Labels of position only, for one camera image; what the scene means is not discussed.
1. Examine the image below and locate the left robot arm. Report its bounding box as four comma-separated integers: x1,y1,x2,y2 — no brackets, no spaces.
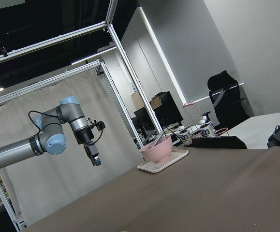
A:
0,96,105,169

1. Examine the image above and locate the black office chair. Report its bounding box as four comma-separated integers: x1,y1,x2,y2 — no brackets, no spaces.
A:
207,70,250,129

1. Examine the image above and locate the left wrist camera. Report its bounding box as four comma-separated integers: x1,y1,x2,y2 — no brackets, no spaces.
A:
87,117,105,131

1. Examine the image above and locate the pink bowl of ice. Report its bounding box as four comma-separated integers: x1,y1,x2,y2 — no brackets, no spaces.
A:
139,135,173,162

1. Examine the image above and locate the black muddler tool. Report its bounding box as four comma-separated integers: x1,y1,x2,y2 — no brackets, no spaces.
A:
150,131,164,148

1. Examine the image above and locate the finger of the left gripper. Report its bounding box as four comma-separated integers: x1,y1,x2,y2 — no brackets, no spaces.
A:
83,145,101,166

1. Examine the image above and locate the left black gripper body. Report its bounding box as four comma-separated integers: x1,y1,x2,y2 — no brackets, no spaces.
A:
74,127,94,145

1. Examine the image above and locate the beige curtain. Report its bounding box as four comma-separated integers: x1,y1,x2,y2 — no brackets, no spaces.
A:
0,69,142,225

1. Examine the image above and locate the aluminium frame post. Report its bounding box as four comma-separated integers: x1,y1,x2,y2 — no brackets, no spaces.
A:
107,24,163,133

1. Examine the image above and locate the cream tray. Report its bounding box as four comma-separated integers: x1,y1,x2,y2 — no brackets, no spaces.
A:
137,149,189,174

